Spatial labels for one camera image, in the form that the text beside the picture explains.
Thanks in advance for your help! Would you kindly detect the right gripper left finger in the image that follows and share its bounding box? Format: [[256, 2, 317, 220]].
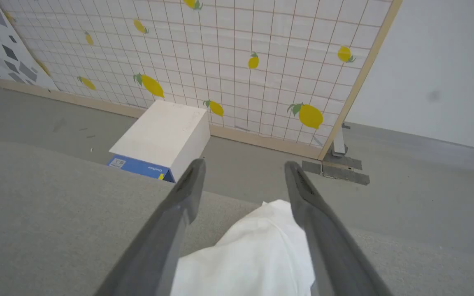
[[94, 158, 207, 296]]

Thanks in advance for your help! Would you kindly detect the grey upholstered sofa seat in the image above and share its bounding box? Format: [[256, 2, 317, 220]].
[[0, 141, 474, 296]]

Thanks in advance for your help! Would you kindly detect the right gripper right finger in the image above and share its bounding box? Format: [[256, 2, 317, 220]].
[[284, 161, 394, 296]]

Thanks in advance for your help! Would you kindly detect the small black floor tape patch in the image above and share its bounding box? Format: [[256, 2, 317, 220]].
[[302, 160, 322, 175]]

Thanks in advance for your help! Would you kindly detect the white t-shirt with grey stitching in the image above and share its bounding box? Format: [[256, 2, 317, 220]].
[[170, 199, 316, 296]]

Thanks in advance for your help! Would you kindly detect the lemon print partition screen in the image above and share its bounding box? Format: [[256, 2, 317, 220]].
[[0, 0, 403, 161]]

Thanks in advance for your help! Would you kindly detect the white box with blue side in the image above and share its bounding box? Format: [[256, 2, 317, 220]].
[[107, 100, 211, 183]]

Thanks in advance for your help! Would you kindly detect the grey metal partition foot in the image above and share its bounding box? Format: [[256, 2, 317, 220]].
[[331, 123, 351, 157]]

